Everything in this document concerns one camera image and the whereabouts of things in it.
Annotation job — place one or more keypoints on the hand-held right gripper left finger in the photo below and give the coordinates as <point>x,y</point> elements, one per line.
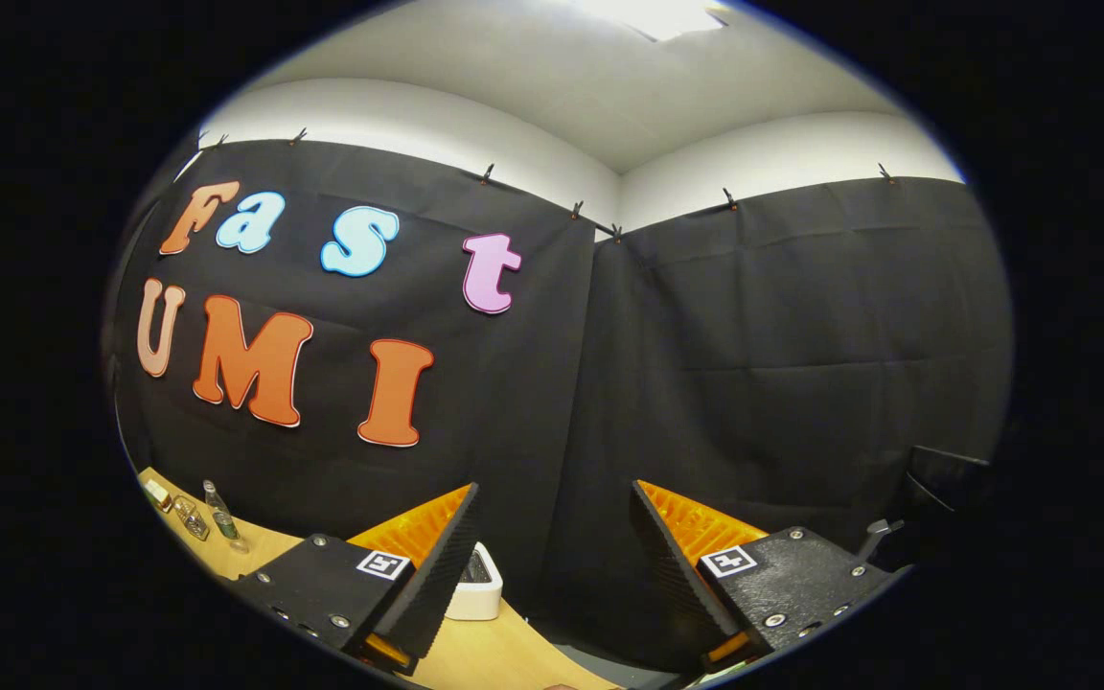
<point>442,575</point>

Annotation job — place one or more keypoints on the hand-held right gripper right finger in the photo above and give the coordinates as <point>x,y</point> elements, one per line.
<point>672,575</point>

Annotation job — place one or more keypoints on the white toaster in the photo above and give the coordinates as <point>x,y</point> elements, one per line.
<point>480,599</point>

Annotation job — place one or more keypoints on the grey metal lever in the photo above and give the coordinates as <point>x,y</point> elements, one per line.
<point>881,529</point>

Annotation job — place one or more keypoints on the clear plastic water bottle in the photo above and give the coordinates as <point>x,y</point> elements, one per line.
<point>223,522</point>

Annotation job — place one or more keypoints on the dark boxy object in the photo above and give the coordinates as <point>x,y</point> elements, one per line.
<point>945,489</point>

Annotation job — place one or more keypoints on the sandwich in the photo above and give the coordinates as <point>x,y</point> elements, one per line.
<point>157,494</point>

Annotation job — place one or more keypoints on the row of backdrop clips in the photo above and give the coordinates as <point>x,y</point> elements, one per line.
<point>487,173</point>

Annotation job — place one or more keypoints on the ceiling light panel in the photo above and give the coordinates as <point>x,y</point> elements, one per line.
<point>653,14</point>

